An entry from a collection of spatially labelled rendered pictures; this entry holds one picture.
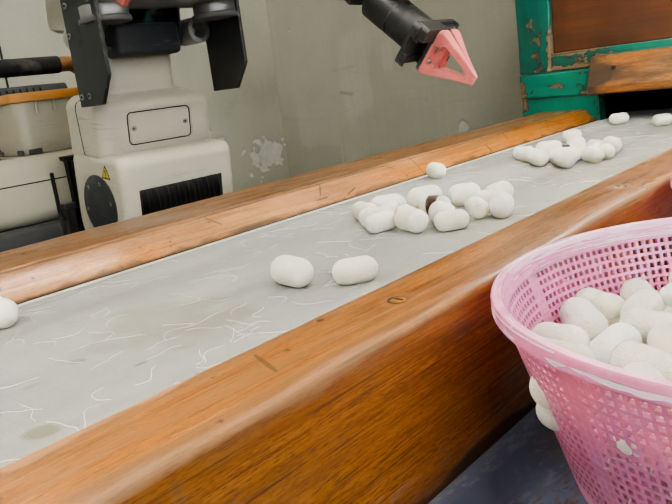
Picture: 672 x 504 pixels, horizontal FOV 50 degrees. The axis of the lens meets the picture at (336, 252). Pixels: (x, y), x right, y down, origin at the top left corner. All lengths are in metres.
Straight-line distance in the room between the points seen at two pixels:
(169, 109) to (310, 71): 1.91
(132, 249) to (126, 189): 0.52
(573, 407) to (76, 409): 0.23
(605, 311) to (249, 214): 0.42
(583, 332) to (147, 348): 0.24
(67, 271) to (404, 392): 0.37
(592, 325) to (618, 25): 1.12
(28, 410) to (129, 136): 0.88
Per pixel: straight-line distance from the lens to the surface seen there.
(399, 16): 1.08
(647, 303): 0.42
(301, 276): 0.49
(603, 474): 0.32
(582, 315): 0.40
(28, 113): 1.49
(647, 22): 1.46
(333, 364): 0.30
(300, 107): 3.21
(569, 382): 0.29
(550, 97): 1.52
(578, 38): 1.50
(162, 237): 0.69
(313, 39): 3.12
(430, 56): 1.06
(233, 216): 0.74
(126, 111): 1.23
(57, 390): 0.41
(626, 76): 1.40
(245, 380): 0.30
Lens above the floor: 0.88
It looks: 13 degrees down
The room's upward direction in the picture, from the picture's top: 7 degrees counter-clockwise
